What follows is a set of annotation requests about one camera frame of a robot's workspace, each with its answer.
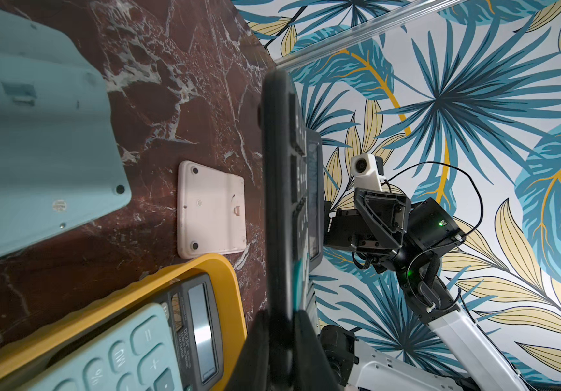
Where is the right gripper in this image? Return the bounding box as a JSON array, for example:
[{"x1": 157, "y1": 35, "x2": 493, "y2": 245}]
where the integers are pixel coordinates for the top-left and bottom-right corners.
[{"x1": 324, "y1": 188, "x2": 412, "y2": 259}]

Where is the light blue calculator face up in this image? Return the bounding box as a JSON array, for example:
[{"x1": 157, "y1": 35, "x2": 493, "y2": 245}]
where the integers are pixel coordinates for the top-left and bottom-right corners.
[{"x1": 20, "y1": 303, "x2": 183, "y2": 390}]

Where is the black calculator face down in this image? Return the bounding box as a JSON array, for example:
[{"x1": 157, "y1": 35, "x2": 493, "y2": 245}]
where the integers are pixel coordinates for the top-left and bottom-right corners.
[{"x1": 150, "y1": 273, "x2": 224, "y2": 390}]

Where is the black calculator with grey keys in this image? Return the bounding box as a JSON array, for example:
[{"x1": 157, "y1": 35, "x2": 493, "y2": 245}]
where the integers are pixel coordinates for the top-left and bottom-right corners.
[{"x1": 259, "y1": 69, "x2": 311, "y2": 389}]

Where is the right aluminium frame post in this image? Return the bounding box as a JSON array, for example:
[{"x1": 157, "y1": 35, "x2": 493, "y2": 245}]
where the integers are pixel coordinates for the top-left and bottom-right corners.
[{"x1": 276, "y1": 0, "x2": 464, "y2": 72}]

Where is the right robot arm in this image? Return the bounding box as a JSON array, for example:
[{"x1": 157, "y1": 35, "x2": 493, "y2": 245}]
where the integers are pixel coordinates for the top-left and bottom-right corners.
[{"x1": 323, "y1": 188, "x2": 528, "y2": 390}]

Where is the yellow plastic storage tray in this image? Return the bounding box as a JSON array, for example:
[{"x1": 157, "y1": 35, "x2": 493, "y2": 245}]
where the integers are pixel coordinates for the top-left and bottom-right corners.
[{"x1": 0, "y1": 254, "x2": 246, "y2": 390}]

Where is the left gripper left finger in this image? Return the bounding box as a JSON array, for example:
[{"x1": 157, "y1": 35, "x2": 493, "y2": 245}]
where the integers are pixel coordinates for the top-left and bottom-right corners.
[{"x1": 225, "y1": 310, "x2": 270, "y2": 391}]

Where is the pink calculator face down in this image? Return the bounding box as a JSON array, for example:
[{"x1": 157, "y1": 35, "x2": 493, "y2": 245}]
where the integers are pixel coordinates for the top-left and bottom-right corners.
[{"x1": 176, "y1": 161, "x2": 247, "y2": 259}]

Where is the light blue calculator face down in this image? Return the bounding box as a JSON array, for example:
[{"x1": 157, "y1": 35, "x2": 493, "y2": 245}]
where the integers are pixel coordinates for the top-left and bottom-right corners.
[{"x1": 0, "y1": 10, "x2": 132, "y2": 257}]

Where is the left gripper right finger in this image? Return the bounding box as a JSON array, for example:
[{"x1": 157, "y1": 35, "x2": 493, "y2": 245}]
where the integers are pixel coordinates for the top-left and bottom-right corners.
[{"x1": 292, "y1": 311, "x2": 339, "y2": 391}]

